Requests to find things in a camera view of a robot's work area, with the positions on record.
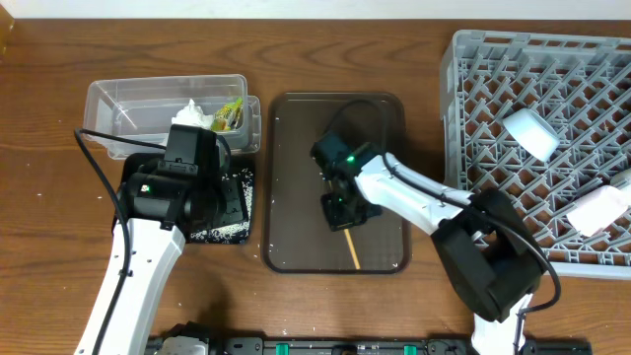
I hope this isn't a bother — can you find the white tissue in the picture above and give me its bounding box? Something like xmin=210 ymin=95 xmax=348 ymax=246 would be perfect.
xmin=172 ymin=99 xmax=214 ymax=130

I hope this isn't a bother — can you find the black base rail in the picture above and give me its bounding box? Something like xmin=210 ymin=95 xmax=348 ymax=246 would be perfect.
xmin=142 ymin=322 xmax=593 ymax=355

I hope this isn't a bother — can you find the white rice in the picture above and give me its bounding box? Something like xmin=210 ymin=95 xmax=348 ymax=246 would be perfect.
xmin=192 ymin=172 xmax=247 ymax=231

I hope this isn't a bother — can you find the white cup pink inside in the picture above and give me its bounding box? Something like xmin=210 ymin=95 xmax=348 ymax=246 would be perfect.
xmin=567 ymin=185 xmax=630 ymax=237

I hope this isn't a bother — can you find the white cup green inside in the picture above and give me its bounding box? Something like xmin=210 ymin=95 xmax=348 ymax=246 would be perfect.
xmin=610 ymin=169 xmax=631 ymax=191

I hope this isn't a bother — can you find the wooden chopstick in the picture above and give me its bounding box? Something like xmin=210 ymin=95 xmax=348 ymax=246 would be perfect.
xmin=343 ymin=229 xmax=361 ymax=270

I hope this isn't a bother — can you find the grey dishwasher rack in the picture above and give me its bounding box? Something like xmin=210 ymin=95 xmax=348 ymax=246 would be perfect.
xmin=440 ymin=30 xmax=630 ymax=280

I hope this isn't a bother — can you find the yellow green snack wrapper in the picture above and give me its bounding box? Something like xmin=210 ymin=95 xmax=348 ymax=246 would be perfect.
xmin=211 ymin=98 xmax=244 ymax=131

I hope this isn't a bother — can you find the light blue rice bowl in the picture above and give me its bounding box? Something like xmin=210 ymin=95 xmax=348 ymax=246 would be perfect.
xmin=502 ymin=108 xmax=560 ymax=162

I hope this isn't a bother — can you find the clear plastic bin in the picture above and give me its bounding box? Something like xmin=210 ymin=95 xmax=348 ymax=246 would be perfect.
xmin=84 ymin=74 xmax=261 ymax=160

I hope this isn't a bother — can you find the black plastic tray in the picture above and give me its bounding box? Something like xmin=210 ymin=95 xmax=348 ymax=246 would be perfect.
xmin=121 ymin=153 xmax=255 ymax=245

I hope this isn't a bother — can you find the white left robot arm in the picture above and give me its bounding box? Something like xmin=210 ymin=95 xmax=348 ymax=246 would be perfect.
xmin=76 ymin=124 xmax=253 ymax=354

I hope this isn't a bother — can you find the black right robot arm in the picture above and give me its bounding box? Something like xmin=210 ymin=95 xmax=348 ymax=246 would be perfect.
xmin=310 ymin=132 xmax=547 ymax=354

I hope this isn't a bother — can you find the dark brown serving tray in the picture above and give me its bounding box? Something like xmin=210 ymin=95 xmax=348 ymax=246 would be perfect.
xmin=263 ymin=93 xmax=411 ymax=274

